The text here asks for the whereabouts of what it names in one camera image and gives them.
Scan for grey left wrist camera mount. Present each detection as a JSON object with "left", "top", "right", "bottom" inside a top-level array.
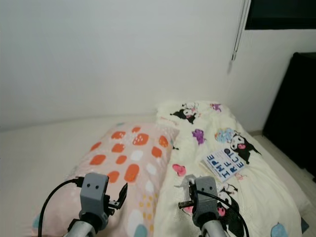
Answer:
[{"left": 81, "top": 173, "right": 112, "bottom": 218}]

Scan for black cabinet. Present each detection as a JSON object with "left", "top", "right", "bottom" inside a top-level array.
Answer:
[{"left": 262, "top": 52, "right": 316, "bottom": 171}]

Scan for white book blue letters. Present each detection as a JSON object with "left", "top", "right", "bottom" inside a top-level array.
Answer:
[{"left": 200, "top": 148, "right": 248, "bottom": 181}]

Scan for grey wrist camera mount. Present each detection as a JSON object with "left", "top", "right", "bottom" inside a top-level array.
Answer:
[
  {"left": 81, "top": 173, "right": 112, "bottom": 218},
  {"left": 194, "top": 176, "right": 220, "bottom": 220}
]

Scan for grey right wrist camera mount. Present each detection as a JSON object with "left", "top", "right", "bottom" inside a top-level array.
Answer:
[{"left": 194, "top": 176, "right": 220, "bottom": 220}]

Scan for pink pillow orange spots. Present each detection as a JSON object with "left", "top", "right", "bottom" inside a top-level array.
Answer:
[{"left": 32, "top": 123, "right": 180, "bottom": 237}]

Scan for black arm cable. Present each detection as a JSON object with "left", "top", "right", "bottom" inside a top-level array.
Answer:
[
  {"left": 200, "top": 190, "right": 250, "bottom": 237},
  {"left": 38, "top": 178, "right": 85, "bottom": 237}
]

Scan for dark window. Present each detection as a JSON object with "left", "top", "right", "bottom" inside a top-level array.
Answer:
[{"left": 245, "top": 0, "right": 316, "bottom": 30}]

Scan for cream mattress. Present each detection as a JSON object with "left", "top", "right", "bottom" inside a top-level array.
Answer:
[{"left": 0, "top": 114, "right": 316, "bottom": 237}]

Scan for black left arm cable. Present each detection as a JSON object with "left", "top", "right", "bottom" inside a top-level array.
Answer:
[{"left": 38, "top": 178, "right": 85, "bottom": 237}]

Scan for white blind wand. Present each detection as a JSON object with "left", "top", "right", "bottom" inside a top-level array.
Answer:
[{"left": 231, "top": 0, "right": 252, "bottom": 62}]

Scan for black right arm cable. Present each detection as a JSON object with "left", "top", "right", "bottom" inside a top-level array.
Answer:
[{"left": 200, "top": 190, "right": 250, "bottom": 237}]

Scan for cream cartoon print quilt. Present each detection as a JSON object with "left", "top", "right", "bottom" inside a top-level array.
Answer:
[{"left": 153, "top": 100, "right": 304, "bottom": 237}]

